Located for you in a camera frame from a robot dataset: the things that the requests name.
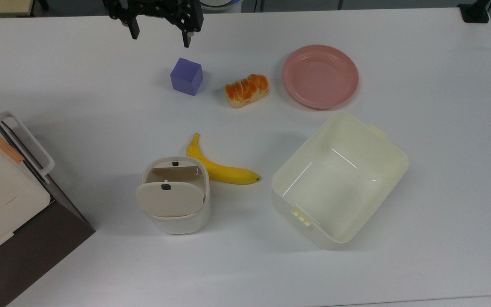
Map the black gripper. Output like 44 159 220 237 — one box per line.
103 0 205 49

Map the cream trash can with lid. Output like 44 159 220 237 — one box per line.
135 156 211 236

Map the purple cube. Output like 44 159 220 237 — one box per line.
170 58 204 96

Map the toy bread loaf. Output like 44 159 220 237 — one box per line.
224 74 270 109

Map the yellow banana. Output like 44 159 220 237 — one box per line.
186 133 261 185

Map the pink plastic plate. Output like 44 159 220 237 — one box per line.
282 44 360 110

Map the orange tag on box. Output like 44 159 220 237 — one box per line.
0 125 25 164

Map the cream open plastic bin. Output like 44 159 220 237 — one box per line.
271 112 409 251

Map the dark brown drawer cabinet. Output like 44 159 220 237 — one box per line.
0 93 96 307

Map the black stand base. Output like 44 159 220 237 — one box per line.
458 0 491 24

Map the white drawer handle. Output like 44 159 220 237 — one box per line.
0 111 55 185

